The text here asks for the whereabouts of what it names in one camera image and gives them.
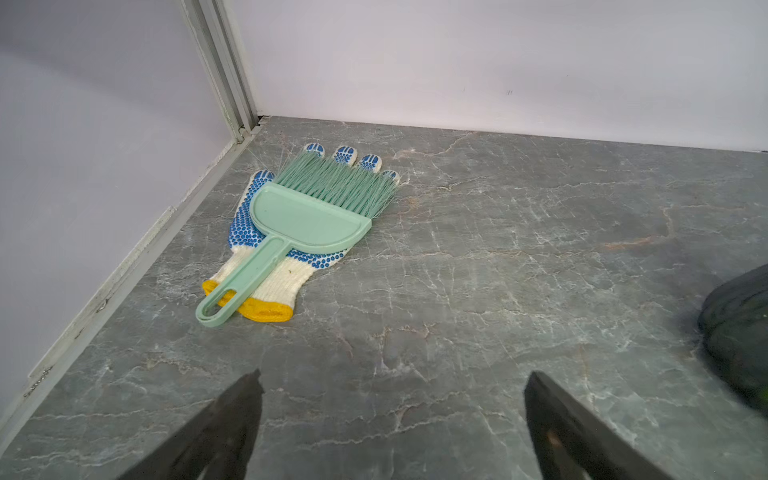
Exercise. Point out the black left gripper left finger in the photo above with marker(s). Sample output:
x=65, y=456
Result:
x=217, y=443

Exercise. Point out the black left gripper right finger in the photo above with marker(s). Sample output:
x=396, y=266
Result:
x=570, y=442

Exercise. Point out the dark red glass vase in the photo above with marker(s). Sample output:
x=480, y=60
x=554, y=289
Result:
x=733, y=323

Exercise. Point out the blue dotted work glove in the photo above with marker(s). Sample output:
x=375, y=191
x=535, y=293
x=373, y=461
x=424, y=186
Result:
x=264, y=282

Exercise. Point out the green hand brush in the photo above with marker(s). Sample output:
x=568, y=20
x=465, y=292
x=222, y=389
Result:
x=300, y=222

